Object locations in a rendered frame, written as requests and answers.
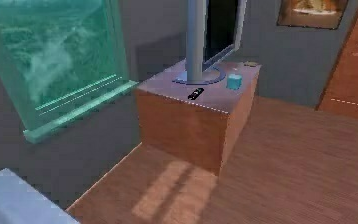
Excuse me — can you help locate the framed orange wall picture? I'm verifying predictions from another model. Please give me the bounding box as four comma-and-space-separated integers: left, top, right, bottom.
276, 0, 350, 31

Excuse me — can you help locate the brown wooden stand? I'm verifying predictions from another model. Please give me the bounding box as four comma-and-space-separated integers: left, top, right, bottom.
134, 58, 263, 177

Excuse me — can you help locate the pale grey bed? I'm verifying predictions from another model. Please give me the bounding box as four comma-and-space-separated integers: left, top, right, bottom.
0, 167, 81, 224

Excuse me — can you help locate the teal cup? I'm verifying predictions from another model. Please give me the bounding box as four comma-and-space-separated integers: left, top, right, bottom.
226, 73, 243, 91

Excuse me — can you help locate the grey television set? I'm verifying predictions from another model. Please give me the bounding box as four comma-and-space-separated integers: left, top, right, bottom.
172, 0, 249, 86

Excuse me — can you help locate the green glass window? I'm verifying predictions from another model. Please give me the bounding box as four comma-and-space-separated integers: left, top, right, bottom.
0, 0, 140, 145

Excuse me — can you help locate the brown wooden room door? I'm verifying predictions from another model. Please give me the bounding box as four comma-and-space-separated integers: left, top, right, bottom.
315, 0, 358, 123

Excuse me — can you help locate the black remote control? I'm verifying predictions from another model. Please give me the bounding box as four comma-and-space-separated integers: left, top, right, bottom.
187, 87, 205, 101

